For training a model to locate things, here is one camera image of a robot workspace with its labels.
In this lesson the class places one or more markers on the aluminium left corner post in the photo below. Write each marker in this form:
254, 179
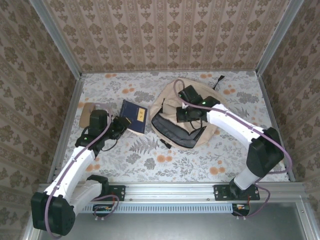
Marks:
56, 40

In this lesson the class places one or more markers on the aluminium left side rail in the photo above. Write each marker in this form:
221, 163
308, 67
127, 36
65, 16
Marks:
67, 112

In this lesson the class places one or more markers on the aluminium mounting rail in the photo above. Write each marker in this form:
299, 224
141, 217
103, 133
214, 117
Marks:
170, 191

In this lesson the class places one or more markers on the aluminium right corner post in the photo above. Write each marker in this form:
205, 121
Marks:
277, 40

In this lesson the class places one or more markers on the aluminium rear rail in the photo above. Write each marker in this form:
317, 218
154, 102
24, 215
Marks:
170, 71

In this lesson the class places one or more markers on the aluminium right side rail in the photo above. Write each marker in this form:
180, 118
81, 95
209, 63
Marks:
276, 120

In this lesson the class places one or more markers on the floral tablecloth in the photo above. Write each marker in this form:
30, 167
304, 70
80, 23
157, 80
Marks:
190, 165

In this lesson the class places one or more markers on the grey metal panel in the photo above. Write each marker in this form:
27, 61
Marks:
170, 227

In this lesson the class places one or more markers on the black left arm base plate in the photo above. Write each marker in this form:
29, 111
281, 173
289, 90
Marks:
118, 193

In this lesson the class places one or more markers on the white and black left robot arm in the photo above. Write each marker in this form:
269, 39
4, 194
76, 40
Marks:
72, 172

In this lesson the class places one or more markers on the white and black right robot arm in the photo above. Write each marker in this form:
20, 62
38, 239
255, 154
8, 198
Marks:
232, 122

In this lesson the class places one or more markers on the tan oblong case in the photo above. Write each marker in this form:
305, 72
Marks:
85, 117

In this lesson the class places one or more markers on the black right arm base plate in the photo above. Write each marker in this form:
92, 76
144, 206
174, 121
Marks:
222, 193

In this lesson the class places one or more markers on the beige canvas backpack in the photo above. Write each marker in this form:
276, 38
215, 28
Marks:
165, 96

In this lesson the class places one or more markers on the aluminium corner post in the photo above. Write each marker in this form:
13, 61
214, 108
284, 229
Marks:
277, 40
56, 40

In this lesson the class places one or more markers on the blue book with short label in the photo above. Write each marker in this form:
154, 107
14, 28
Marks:
133, 117

